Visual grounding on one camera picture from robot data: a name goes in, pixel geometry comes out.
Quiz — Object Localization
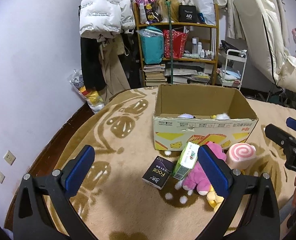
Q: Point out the beige hanging trousers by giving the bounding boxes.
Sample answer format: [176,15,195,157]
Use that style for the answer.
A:
[98,35,131,103]

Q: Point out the green pole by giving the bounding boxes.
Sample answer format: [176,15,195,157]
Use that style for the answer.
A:
[164,0,175,85]

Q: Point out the pink bear plush toy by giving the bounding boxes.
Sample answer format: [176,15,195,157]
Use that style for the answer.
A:
[182,141,227,196]

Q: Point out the pile of magazines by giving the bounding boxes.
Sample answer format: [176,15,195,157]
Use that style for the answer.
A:
[164,62,213,85]

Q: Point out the pink swirl roll plush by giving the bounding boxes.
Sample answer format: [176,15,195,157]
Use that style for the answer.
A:
[225,142,257,170]

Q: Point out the white plastic bag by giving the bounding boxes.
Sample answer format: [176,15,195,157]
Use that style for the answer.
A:
[193,0,216,25]

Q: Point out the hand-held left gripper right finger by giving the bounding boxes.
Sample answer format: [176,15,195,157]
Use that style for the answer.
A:
[195,144,281,240]

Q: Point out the white trolley cart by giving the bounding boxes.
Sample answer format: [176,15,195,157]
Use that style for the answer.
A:
[217,49,247,88]

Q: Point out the green white carton box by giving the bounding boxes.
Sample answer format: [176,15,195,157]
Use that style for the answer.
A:
[172,141,201,180]

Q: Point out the teal bag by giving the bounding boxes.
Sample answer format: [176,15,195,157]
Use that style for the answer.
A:
[137,26,164,65]

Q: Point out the black bag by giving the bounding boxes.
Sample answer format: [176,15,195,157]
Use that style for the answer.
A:
[219,40,239,52]

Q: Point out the clear bag of toys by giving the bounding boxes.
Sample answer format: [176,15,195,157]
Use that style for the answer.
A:
[67,69,106,113]

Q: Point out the row of cosmetic bottles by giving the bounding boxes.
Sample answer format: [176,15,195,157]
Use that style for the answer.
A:
[188,37,215,59]

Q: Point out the white fluffy plush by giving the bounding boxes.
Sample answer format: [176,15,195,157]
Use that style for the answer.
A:
[212,112,231,120]

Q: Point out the black hanging garment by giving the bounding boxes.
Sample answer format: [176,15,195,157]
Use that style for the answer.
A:
[80,37,107,92]

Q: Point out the red gift bag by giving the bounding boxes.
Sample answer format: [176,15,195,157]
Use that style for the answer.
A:
[162,29,189,58]

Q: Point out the stack of books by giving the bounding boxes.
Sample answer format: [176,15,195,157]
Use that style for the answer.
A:
[142,64,167,87]

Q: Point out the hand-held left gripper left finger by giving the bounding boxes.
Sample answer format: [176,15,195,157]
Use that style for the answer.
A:
[13,144,96,240]

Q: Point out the yellow plush toy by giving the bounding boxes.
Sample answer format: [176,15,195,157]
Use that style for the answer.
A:
[206,170,246,212]

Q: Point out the purple printed bag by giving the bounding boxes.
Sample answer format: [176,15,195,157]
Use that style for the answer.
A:
[134,0,162,25]

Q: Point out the black tissue pack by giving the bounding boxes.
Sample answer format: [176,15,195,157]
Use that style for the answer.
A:
[142,155,175,189]

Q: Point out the white folded mattress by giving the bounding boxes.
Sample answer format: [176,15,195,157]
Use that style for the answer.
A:
[233,0,289,85]

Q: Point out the dark hanging coat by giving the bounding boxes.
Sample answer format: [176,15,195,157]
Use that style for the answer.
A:
[120,30,141,89]

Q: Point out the white duvet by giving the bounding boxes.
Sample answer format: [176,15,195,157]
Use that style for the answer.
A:
[276,55,296,97]

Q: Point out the wooden shelf rack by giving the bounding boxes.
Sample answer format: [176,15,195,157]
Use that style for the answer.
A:
[133,1,220,87]

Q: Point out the black box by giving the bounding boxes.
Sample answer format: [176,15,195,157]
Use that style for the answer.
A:
[179,4,197,23]

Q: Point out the printed cardboard box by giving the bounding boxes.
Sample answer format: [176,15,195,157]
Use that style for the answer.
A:
[153,84,259,152]

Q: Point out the blonde wig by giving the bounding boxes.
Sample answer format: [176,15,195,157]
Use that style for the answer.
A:
[155,0,180,23]

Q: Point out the white puffer jacket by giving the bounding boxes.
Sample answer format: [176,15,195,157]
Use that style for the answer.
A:
[78,0,136,39]

